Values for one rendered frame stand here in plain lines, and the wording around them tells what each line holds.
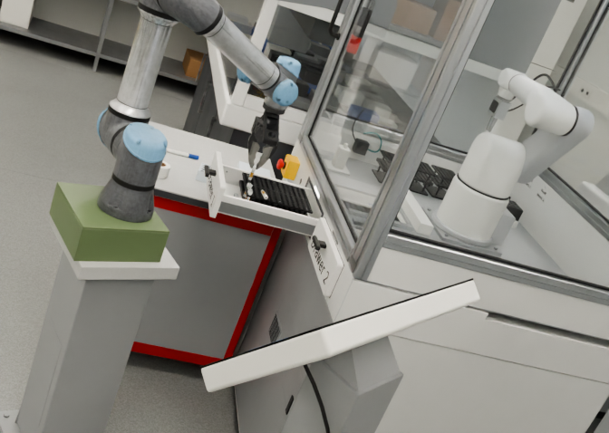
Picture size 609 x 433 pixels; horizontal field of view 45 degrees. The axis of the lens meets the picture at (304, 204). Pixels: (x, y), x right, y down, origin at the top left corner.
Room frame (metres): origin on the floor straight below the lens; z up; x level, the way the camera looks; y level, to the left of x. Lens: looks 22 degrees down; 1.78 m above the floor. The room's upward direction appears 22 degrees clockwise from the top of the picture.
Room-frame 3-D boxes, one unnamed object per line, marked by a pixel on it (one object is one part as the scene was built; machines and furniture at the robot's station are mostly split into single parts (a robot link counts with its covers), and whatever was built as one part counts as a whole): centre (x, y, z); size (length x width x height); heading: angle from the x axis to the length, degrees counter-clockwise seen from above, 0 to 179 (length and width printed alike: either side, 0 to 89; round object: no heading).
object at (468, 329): (2.40, -0.49, 0.87); 1.02 x 0.95 x 0.14; 18
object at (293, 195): (2.26, 0.10, 0.87); 0.22 x 0.18 x 0.06; 108
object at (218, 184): (2.19, 0.29, 0.87); 0.29 x 0.02 x 0.11; 18
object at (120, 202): (1.82, 0.45, 0.91); 0.15 x 0.15 x 0.10
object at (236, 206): (2.26, 0.09, 0.86); 0.40 x 0.26 x 0.06; 108
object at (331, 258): (1.99, -0.11, 0.87); 0.29 x 0.02 x 0.11; 18
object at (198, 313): (2.59, 0.40, 0.38); 0.62 x 0.58 x 0.76; 18
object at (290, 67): (2.23, 0.20, 1.27); 0.09 x 0.08 x 0.11; 132
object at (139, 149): (1.83, 0.46, 1.03); 0.13 x 0.12 x 0.14; 42
